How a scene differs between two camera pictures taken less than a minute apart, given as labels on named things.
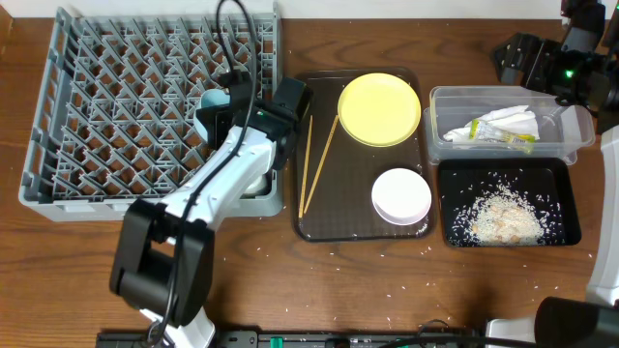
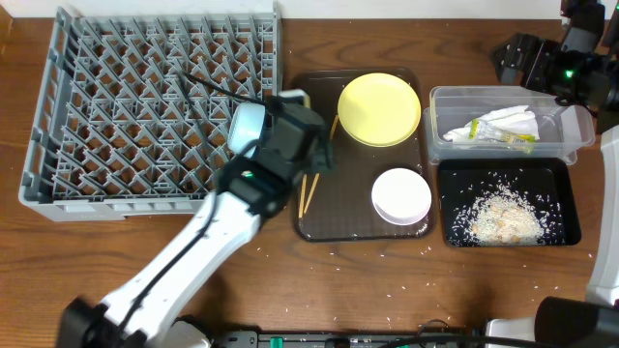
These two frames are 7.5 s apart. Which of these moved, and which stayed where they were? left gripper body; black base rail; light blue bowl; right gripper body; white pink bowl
Moved: light blue bowl; left gripper body
Stayed: black base rail; right gripper body; white pink bowl
